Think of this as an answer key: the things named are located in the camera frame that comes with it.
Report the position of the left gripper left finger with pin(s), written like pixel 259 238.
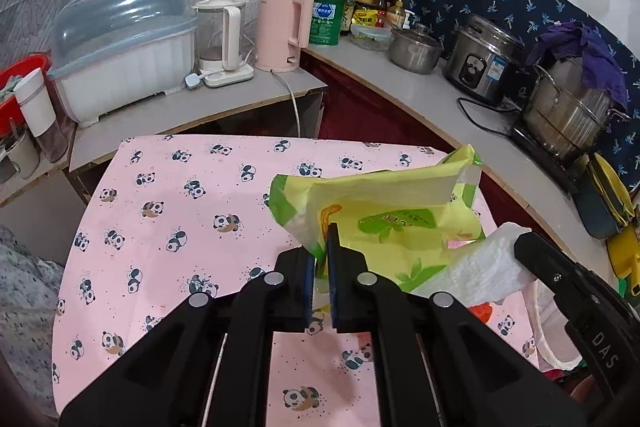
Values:
pixel 207 362

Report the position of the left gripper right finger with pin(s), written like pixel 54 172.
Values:
pixel 435 362

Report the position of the white paper towel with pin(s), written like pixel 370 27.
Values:
pixel 482 272

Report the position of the yellow green tissue pack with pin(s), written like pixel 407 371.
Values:
pixel 403 221

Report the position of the red orange plastic bag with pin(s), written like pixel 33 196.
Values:
pixel 483 312

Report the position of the white lined trash bin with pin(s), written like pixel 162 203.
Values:
pixel 554 347

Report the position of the yellow enamel pot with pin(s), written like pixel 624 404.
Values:
pixel 623 252

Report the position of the stacked blue yellow basins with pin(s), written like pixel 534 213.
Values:
pixel 602 200

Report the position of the pink panda tablecloth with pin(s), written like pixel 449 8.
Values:
pixel 177 214

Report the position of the black induction cooker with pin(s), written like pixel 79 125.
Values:
pixel 564 173

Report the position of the large steel steamer pot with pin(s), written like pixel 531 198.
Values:
pixel 563 115

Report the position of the purple cloth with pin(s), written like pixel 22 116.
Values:
pixel 576 40

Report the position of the steel rice cooker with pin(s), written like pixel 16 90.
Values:
pixel 481 55

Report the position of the small steel pot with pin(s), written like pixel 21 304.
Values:
pixel 413 51

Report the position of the red plastic basin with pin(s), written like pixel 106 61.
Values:
pixel 10 113

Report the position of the white tumbler cup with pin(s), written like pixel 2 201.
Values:
pixel 33 98

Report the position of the white dish rack box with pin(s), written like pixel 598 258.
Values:
pixel 107 54

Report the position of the white glass kettle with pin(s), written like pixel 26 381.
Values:
pixel 221 49

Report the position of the dark sauce bottle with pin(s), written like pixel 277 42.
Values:
pixel 381 10

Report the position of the yellow label jar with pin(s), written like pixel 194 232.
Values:
pixel 365 13

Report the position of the pink electric kettle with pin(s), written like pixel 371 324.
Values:
pixel 282 31

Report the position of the green milk powder can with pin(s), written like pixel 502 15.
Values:
pixel 326 22

